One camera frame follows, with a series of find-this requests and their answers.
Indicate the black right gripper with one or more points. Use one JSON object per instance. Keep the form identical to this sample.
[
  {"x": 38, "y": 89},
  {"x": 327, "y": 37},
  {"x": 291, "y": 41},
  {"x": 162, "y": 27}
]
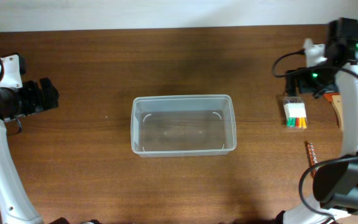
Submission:
[{"x": 302, "y": 86}]

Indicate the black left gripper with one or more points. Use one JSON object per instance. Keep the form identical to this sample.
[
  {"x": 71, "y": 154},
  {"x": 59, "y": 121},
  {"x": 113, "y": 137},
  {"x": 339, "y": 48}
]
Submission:
[{"x": 37, "y": 103}]

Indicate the orange scraper with wooden handle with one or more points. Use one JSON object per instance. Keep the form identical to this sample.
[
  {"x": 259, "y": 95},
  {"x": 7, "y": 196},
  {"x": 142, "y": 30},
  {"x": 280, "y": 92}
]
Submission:
[{"x": 336, "y": 102}]

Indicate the copper socket bit rail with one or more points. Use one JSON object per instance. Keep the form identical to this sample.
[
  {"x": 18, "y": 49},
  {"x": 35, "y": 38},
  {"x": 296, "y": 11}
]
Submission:
[{"x": 312, "y": 159}]

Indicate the clear plastic container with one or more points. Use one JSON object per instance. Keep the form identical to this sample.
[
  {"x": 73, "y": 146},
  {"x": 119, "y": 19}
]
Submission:
[{"x": 183, "y": 125}]

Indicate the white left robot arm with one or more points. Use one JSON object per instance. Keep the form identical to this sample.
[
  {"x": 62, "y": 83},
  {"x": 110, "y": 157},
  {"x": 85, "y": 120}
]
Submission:
[{"x": 17, "y": 101}]

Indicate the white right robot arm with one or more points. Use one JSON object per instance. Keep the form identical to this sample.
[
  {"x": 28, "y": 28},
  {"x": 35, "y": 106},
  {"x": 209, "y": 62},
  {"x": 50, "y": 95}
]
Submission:
[{"x": 331, "y": 68}]

